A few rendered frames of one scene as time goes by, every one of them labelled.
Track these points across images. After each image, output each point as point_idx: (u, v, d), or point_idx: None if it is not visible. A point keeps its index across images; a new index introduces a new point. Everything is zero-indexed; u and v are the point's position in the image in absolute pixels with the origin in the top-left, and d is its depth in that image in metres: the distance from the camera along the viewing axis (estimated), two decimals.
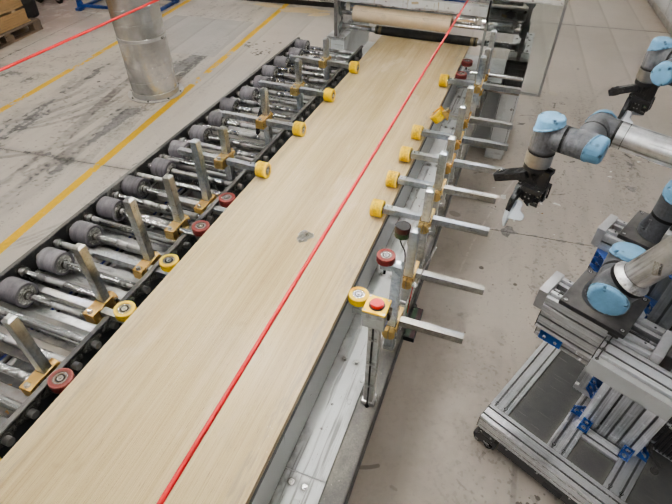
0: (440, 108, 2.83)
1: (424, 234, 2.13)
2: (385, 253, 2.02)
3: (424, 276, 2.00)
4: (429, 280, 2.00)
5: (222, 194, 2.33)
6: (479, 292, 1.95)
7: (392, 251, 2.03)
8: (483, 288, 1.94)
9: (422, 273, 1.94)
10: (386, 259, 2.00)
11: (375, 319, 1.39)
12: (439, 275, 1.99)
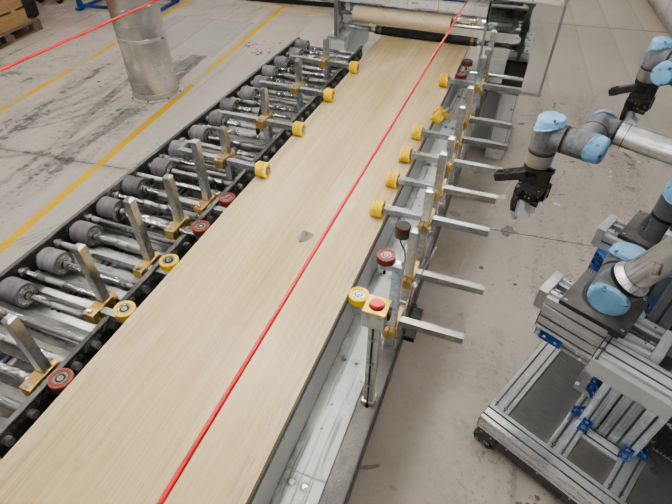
0: (440, 108, 2.83)
1: (424, 234, 2.13)
2: (385, 253, 2.02)
3: (424, 276, 2.00)
4: (429, 280, 2.00)
5: (222, 194, 2.33)
6: (479, 292, 1.95)
7: (392, 251, 2.03)
8: (483, 288, 1.94)
9: (422, 273, 1.94)
10: (386, 259, 2.00)
11: (375, 319, 1.39)
12: (439, 275, 1.99)
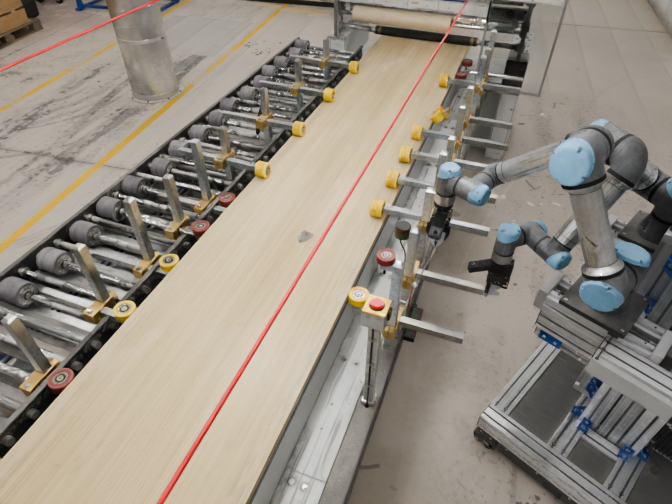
0: (440, 108, 2.83)
1: (424, 234, 2.13)
2: (385, 253, 2.02)
3: (424, 276, 2.00)
4: (429, 280, 2.00)
5: (222, 194, 2.33)
6: (479, 292, 1.95)
7: (392, 251, 2.03)
8: (483, 288, 1.94)
9: (422, 273, 1.94)
10: (386, 259, 2.00)
11: (375, 319, 1.39)
12: (439, 275, 1.99)
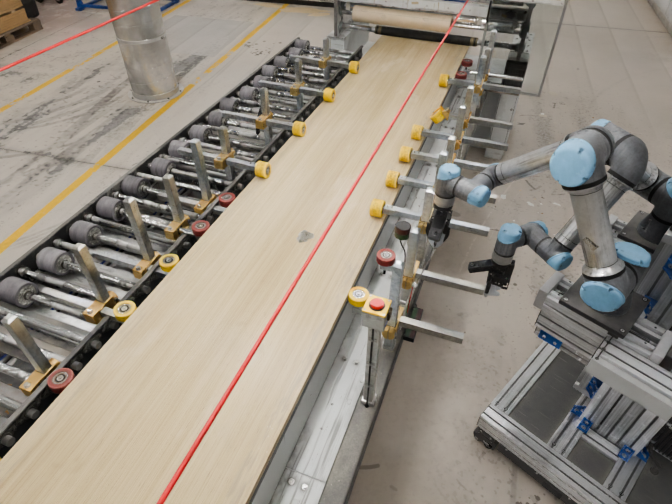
0: (440, 108, 2.83)
1: (424, 234, 2.13)
2: (385, 253, 2.02)
3: (424, 276, 2.00)
4: (429, 280, 2.00)
5: (222, 194, 2.33)
6: (479, 292, 1.95)
7: (392, 251, 2.03)
8: (483, 288, 1.94)
9: (422, 273, 1.94)
10: (386, 259, 2.00)
11: (375, 319, 1.39)
12: (439, 275, 1.99)
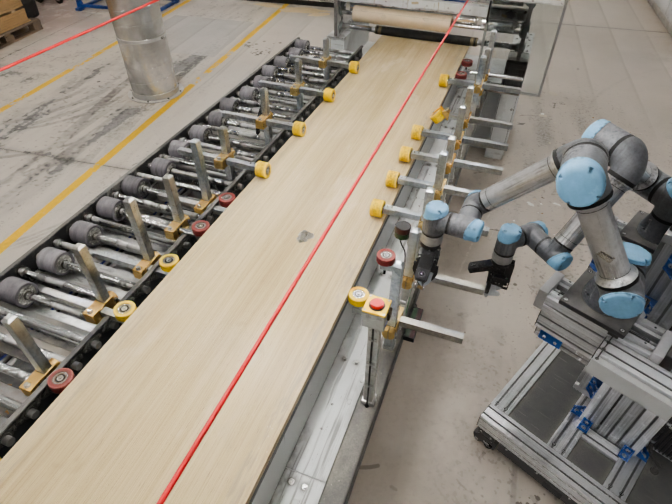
0: (440, 108, 2.83)
1: None
2: (385, 253, 2.02)
3: None
4: None
5: (222, 194, 2.33)
6: (479, 292, 1.95)
7: (392, 251, 2.03)
8: (483, 288, 1.94)
9: (418, 287, 1.91)
10: (386, 259, 2.00)
11: (375, 319, 1.39)
12: (439, 275, 1.99)
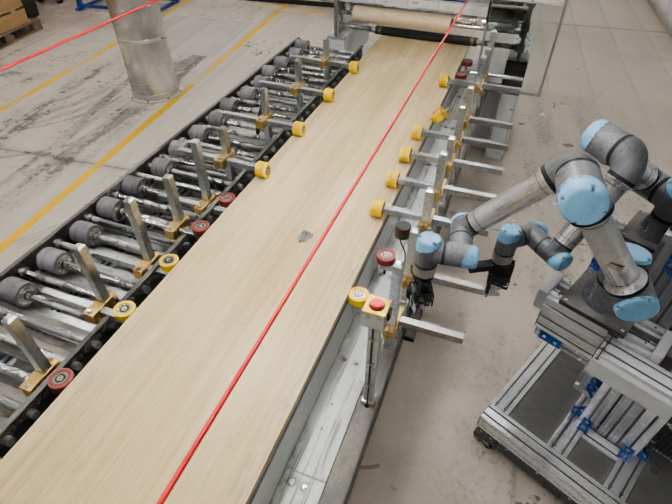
0: (440, 108, 2.83)
1: None
2: (385, 253, 2.02)
3: None
4: None
5: (222, 194, 2.33)
6: (479, 292, 1.95)
7: (392, 251, 2.03)
8: (483, 288, 1.94)
9: None
10: (386, 259, 2.00)
11: (375, 319, 1.39)
12: (439, 275, 1.99)
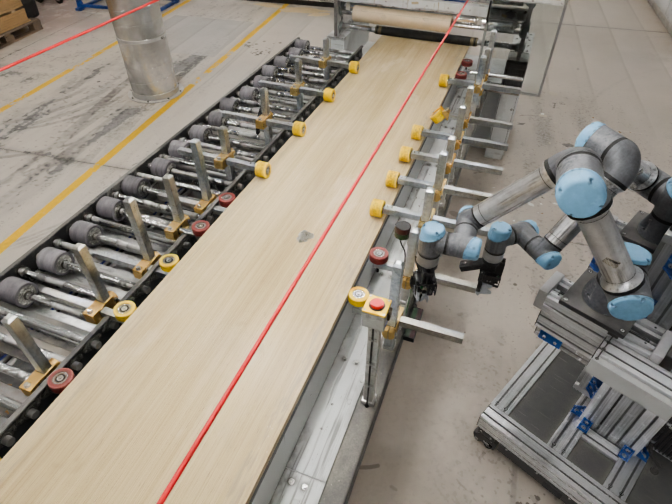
0: (440, 108, 2.83)
1: None
2: (378, 251, 2.03)
3: None
4: None
5: (222, 194, 2.33)
6: (471, 290, 1.96)
7: (385, 249, 2.04)
8: (475, 286, 1.95)
9: None
10: (379, 257, 2.00)
11: (375, 319, 1.39)
12: None
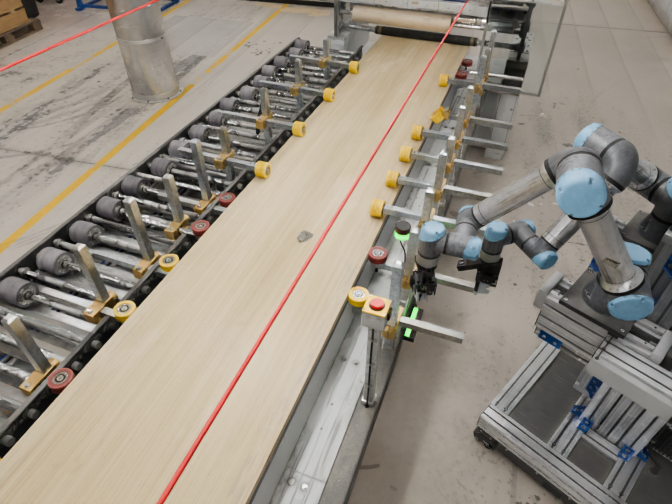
0: (440, 108, 2.83)
1: None
2: (377, 251, 2.03)
3: None
4: None
5: (222, 194, 2.33)
6: (469, 289, 1.96)
7: (384, 249, 2.04)
8: (473, 285, 1.95)
9: None
10: (378, 257, 2.01)
11: (375, 319, 1.39)
12: None
